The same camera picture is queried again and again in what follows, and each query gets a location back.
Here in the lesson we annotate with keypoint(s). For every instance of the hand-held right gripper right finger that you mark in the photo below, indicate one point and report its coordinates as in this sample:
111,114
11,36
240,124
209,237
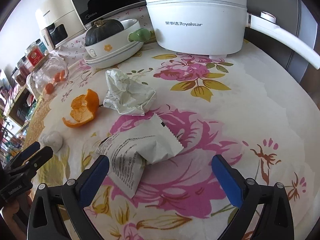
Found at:
227,182

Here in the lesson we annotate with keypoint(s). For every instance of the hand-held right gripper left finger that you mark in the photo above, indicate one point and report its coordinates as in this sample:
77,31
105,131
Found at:
93,182

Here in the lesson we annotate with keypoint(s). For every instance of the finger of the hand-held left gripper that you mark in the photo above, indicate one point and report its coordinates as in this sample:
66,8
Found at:
35,158
25,152

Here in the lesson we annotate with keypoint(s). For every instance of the white snack packet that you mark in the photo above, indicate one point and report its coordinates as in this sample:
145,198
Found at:
130,160

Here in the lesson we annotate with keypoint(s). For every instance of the crumpled white tissue ball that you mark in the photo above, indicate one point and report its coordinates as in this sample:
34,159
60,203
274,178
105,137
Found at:
52,140

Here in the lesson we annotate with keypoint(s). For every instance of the wooden shelf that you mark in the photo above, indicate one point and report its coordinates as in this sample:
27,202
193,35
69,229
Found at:
21,105

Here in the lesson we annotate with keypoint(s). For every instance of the small mandarin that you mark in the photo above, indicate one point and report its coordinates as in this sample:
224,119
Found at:
49,88
60,76

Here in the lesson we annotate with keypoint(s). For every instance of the orange mandarin peel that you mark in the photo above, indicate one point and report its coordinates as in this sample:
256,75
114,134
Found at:
83,105

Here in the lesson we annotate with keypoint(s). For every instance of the clear glass jar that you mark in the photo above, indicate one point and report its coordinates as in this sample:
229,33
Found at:
45,77

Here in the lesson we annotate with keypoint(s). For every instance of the floral tablecloth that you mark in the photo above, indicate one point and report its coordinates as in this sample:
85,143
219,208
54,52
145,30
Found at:
250,105

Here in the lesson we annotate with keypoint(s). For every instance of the dark red jar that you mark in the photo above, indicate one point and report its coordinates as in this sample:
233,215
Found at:
22,70

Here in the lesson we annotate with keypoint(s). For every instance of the crumpled white paper wrapper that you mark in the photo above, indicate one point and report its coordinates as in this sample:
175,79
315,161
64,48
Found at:
130,95

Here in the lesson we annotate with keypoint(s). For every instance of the red label jar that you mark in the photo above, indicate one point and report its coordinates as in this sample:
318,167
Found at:
35,56

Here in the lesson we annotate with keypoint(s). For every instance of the white bowl with flower print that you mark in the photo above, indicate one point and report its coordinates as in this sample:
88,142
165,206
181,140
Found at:
117,46

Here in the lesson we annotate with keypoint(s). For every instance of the dark green pumpkin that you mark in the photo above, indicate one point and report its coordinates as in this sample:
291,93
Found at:
105,33

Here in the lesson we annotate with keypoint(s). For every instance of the cream air fryer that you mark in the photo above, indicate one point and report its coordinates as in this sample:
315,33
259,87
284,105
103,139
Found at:
57,10

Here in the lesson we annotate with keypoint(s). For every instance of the grey refrigerator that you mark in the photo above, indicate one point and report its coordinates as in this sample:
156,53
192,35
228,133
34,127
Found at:
297,52

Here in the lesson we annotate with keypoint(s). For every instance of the white electric cooking pot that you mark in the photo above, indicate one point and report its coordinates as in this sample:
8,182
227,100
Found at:
195,35

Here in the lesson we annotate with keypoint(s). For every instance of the green ceramic spoon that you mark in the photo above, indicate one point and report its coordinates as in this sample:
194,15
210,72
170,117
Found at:
137,35

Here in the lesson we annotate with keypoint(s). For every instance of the plain white bowl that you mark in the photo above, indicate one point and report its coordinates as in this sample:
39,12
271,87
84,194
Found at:
130,25

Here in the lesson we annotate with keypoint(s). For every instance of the black microwave oven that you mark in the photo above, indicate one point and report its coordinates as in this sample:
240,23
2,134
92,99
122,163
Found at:
112,0

